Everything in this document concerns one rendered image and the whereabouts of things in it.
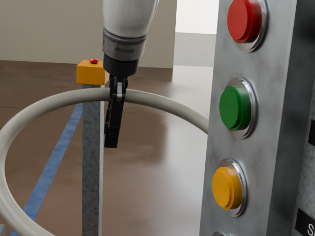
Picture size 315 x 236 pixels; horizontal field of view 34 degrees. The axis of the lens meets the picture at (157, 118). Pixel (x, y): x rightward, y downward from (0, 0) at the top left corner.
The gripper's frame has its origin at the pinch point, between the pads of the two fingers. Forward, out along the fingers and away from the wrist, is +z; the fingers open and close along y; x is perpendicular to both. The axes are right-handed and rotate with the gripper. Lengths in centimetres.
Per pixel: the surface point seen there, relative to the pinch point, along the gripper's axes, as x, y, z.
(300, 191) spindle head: 3, 76, -55
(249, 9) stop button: -1, 71, -62
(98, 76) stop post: 0, -88, 40
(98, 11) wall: 14, -543, 220
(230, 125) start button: 0, 72, -56
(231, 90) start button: 0, 71, -58
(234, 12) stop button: -1, 70, -62
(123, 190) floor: 29, -155, 169
